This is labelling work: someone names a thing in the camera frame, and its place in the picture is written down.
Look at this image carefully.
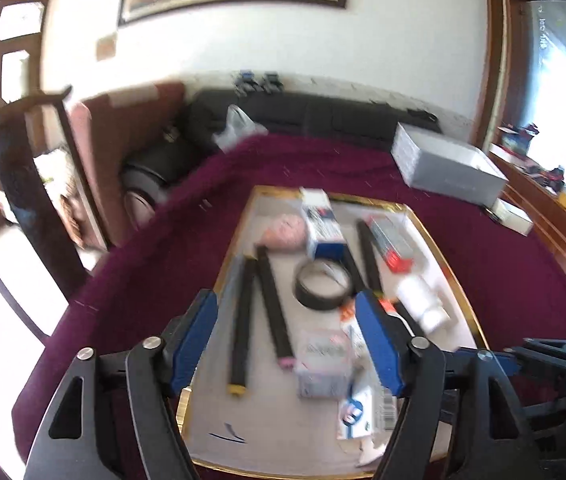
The black sofa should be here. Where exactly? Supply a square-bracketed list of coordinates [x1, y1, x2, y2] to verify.
[185, 89, 444, 153]

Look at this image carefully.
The large grey cardboard box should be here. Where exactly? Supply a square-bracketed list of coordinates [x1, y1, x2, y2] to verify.
[391, 122, 510, 207]

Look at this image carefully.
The white glue bottle orange cap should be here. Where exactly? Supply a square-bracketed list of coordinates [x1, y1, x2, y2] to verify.
[339, 299, 416, 336]

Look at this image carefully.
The pink fluffy ball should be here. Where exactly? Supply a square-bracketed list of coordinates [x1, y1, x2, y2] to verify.
[262, 213, 310, 252]

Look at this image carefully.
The black round bag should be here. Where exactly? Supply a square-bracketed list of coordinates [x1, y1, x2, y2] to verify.
[120, 135, 204, 201]

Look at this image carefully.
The red and black bag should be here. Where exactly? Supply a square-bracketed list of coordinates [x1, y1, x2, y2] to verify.
[538, 165, 566, 186]

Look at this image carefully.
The flat black object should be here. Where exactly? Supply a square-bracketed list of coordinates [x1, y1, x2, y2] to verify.
[403, 106, 440, 122]

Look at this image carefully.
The black marker pink cap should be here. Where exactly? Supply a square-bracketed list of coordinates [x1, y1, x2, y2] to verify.
[254, 245, 295, 372]

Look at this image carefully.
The small white box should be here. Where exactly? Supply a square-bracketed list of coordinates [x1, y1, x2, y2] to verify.
[294, 329, 355, 400]

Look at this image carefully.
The white blister card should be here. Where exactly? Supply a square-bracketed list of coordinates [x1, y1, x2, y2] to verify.
[337, 322, 396, 443]

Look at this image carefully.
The large white pill bottle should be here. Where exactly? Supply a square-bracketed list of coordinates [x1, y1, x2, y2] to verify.
[394, 277, 452, 334]

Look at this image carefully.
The white plastic bag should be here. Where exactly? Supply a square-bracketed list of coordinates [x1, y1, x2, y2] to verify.
[214, 104, 270, 152]

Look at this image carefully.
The black tape roll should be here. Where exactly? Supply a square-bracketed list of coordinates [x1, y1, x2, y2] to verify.
[293, 258, 355, 312]

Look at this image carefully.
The black marker yellow cap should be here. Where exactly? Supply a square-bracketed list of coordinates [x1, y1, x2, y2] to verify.
[227, 255, 260, 397]

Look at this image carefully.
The black marker olive cap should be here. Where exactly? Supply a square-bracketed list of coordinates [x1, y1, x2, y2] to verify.
[356, 220, 385, 295]

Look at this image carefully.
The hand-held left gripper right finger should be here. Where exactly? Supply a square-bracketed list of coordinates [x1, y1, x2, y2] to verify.
[354, 290, 546, 480]

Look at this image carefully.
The red and grey box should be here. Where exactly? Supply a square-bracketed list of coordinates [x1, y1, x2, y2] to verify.
[367, 215, 415, 275]

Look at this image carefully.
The flat white box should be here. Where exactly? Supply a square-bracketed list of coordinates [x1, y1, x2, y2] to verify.
[489, 198, 534, 237]

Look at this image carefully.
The blue and white box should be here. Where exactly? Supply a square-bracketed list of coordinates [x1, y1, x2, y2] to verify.
[299, 187, 350, 262]

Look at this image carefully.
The dark wooden chair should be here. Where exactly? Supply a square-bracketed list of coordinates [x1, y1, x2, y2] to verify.
[0, 85, 94, 346]

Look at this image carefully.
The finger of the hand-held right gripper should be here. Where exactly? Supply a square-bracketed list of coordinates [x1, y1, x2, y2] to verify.
[455, 338, 566, 378]

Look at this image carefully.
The brown armchair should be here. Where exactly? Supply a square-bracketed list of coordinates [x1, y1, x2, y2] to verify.
[70, 82, 187, 252]

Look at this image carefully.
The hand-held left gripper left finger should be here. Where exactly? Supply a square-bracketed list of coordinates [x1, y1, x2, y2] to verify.
[23, 289, 219, 480]

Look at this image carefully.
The wall switch plate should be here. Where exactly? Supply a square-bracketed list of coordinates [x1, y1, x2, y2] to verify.
[96, 32, 116, 61]

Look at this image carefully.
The maroon blanket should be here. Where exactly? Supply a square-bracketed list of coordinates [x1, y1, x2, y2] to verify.
[10, 132, 566, 480]

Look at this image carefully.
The white tray with gold rim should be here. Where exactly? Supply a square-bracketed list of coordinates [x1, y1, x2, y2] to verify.
[177, 185, 490, 479]

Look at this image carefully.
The wooden cabinet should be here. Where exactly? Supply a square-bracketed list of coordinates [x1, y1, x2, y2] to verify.
[483, 145, 566, 321]

